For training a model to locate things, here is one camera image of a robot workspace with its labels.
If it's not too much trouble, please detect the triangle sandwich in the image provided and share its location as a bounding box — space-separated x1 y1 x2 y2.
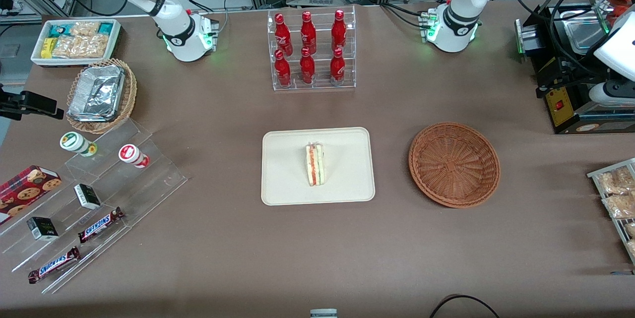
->
305 142 328 187

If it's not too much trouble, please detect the brown round wicker basket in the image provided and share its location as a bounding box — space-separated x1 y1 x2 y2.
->
408 122 501 208

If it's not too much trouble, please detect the cream plastic tray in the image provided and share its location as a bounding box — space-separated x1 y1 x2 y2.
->
261 127 376 206

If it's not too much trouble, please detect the light tan wicker basket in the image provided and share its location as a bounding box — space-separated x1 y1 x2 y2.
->
66 58 138 134

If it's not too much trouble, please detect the black food warmer yellow panel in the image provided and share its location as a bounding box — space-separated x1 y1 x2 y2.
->
514 0 635 135

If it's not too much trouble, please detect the steel warmer pan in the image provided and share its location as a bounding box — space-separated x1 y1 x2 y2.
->
561 9 605 55

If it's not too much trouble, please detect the clear acrylic bottle rack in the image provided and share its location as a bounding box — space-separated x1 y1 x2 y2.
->
267 5 357 91

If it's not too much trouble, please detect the red cola bottle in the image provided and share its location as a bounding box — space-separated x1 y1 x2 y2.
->
274 49 292 88
300 47 316 85
300 11 317 53
330 48 346 84
331 9 347 52
274 13 292 52

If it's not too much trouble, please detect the clear acrylic stepped stand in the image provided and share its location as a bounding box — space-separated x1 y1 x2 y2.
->
0 119 189 295

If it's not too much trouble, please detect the red lid white cup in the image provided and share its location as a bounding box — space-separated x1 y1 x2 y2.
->
118 144 150 169

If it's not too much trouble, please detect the silver foil bag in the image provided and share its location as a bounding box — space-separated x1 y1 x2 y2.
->
68 65 126 123

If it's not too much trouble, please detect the small clear snack bag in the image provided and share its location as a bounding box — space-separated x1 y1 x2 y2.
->
69 21 101 37

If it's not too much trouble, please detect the large clear snack bag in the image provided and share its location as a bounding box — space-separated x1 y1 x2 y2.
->
52 34 111 59

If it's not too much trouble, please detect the brown Snickers bar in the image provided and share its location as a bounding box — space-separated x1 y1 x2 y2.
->
28 246 81 284
77 207 125 244

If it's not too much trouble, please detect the white plastic snack bin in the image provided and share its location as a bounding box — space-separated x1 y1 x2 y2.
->
31 19 122 67

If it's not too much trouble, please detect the small black carton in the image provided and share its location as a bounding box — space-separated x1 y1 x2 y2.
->
26 217 59 242
73 184 102 210

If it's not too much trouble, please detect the green lid white cup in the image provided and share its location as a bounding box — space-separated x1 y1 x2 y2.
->
60 131 98 157

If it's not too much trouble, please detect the red cookie box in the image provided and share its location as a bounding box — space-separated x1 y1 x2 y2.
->
0 165 63 225

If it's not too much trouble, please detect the grey wire snack rack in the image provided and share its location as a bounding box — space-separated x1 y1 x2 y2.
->
587 158 635 265

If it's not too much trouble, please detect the black floor cable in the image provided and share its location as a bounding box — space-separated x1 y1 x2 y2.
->
429 294 500 318

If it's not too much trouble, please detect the black clamp mount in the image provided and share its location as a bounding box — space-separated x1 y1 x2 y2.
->
0 84 65 121

